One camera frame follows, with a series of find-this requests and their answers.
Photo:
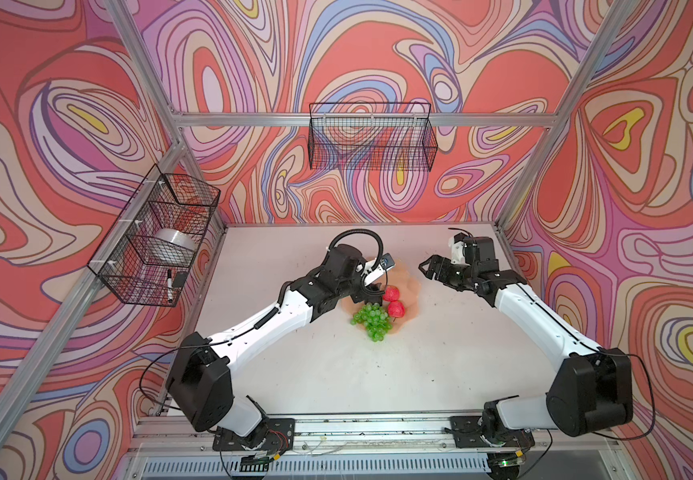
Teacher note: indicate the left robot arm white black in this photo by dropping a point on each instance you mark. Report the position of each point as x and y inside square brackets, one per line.
[201, 379]

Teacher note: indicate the black wire basket left wall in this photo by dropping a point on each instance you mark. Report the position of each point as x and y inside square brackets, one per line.
[125, 264]

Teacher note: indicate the black wire basket wall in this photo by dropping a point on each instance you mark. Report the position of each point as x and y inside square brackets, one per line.
[371, 136]
[125, 264]

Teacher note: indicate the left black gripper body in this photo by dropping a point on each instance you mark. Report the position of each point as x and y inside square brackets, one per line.
[353, 288]

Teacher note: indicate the red fake apple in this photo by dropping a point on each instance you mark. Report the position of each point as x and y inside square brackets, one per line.
[396, 309]
[391, 294]

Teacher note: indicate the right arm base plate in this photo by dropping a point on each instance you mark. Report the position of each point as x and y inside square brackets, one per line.
[478, 432]

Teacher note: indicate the silver tape roll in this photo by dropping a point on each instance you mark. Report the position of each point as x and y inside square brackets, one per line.
[168, 240]

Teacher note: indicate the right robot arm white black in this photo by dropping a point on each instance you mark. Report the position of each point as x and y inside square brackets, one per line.
[592, 386]

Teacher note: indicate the black wire basket back wall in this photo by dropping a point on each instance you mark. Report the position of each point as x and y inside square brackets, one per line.
[371, 136]

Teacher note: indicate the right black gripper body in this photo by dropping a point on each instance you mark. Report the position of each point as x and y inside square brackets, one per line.
[463, 275]

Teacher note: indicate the black marker pen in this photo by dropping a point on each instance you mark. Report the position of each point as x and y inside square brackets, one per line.
[169, 289]

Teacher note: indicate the green fake grape bunch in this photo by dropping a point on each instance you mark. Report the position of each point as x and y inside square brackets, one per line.
[374, 319]

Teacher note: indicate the pink flower-shaped fruit bowl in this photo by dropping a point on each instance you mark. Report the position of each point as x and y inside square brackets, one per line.
[409, 288]

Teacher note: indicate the aluminium front rail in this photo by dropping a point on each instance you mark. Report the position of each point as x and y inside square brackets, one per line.
[404, 445]

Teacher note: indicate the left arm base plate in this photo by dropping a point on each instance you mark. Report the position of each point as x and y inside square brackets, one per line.
[262, 435]

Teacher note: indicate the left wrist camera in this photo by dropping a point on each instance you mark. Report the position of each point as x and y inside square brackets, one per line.
[386, 262]

